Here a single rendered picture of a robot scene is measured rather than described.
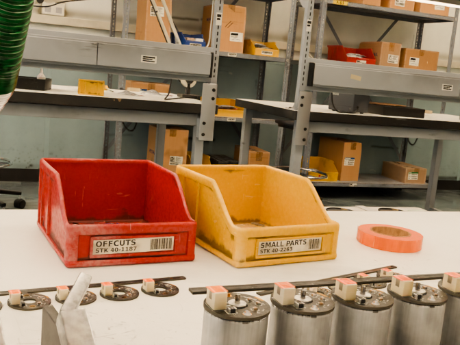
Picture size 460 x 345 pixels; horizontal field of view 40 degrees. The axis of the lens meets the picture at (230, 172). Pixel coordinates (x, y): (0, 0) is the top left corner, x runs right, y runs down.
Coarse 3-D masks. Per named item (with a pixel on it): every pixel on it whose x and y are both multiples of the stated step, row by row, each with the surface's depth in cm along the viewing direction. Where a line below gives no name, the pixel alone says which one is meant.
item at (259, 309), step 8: (232, 296) 24; (240, 296) 24; (248, 296) 24; (248, 304) 24; (256, 304) 24; (264, 304) 24; (216, 312) 22; (224, 312) 23; (232, 312) 23; (240, 312) 23; (256, 312) 23; (264, 312) 23; (240, 320) 22; (248, 320) 22
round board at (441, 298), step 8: (424, 288) 27; (432, 288) 27; (400, 296) 26; (408, 296) 26; (416, 296) 26; (424, 296) 26; (440, 296) 26; (424, 304) 26; (432, 304) 26; (440, 304) 26
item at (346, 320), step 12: (336, 312) 25; (348, 312) 25; (360, 312) 25; (372, 312) 25; (384, 312) 25; (336, 324) 25; (348, 324) 25; (360, 324) 25; (372, 324) 25; (384, 324) 25; (336, 336) 25; (348, 336) 25; (360, 336) 25; (372, 336) 25; (384, 336) 25
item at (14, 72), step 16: (0, 0) 15; (16, 0) 15; (32, 0) 15; (0, 16) 15; (16, 16) 15; (0, 32) 15; (16, 32) 15; (0, 48) 16; (16, 48) 16; (0, 64) 16; (16, 64) 16; (0, 80) 16; (16, 80) 17
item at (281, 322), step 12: (300, 300) 24; (276, 312) 24; (288, 312) 24; (276, 324) 24; (288, 324) 24; (300, 324) 23; (312, 324) 23; (324, 324) 24; (276, 336) 24; (288, 336) 24; (300, 336) 24; (312, 336) 24; (324, 336) 24
